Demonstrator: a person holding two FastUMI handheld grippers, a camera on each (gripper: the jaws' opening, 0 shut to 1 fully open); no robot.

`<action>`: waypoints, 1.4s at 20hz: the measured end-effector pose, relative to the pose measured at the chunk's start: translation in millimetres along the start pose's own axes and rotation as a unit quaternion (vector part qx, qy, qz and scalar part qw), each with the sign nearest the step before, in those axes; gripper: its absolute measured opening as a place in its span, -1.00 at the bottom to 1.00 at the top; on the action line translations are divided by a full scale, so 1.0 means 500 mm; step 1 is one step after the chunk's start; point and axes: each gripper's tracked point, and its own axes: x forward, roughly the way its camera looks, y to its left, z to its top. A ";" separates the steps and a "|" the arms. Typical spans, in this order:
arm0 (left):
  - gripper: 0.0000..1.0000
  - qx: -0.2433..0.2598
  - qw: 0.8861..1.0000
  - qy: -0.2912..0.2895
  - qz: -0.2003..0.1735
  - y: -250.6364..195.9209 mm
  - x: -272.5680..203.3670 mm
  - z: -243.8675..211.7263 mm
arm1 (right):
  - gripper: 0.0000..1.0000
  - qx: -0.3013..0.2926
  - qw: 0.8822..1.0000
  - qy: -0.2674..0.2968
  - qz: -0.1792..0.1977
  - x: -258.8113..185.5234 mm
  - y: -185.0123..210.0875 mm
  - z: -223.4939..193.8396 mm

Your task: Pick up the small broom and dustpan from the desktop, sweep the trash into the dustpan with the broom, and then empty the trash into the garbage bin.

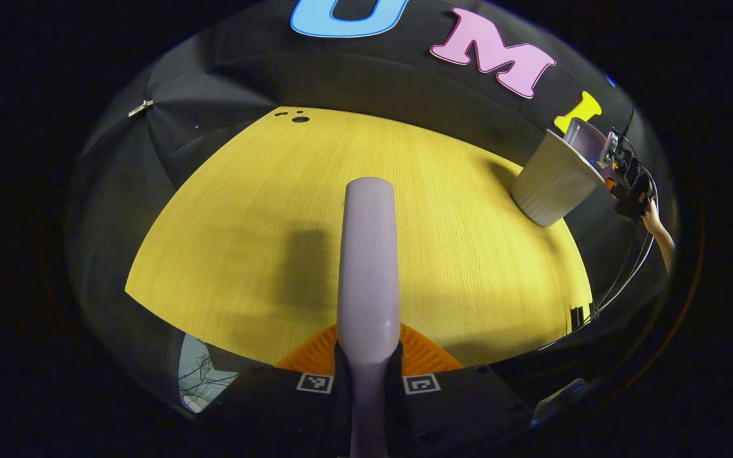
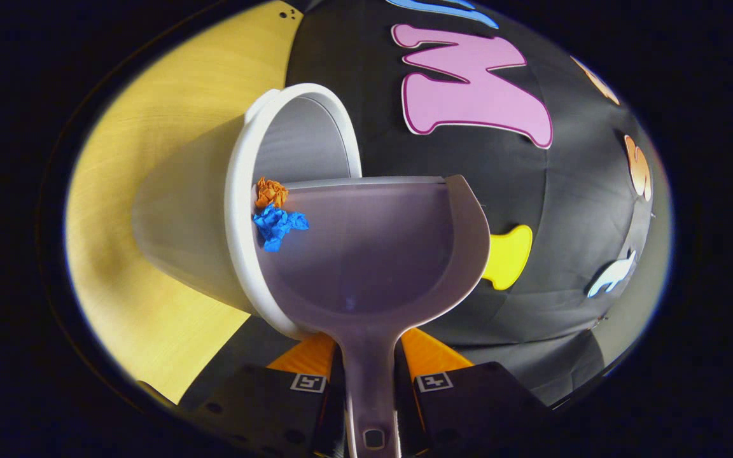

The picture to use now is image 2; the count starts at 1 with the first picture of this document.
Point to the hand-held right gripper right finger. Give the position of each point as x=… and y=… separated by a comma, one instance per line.
x=474, y=407

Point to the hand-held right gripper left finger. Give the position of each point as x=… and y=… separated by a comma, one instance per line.
x=265, y=407

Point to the pale purple plastic dustpan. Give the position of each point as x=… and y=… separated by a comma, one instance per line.
x=373, y=254

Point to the blue paper scrap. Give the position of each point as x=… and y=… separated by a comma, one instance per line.
x=275, y=224

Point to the white ribbed garbage bin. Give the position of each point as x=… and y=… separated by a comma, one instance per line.
x=195, y=222

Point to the orange paper scrap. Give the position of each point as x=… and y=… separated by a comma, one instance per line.
x=271, y=192

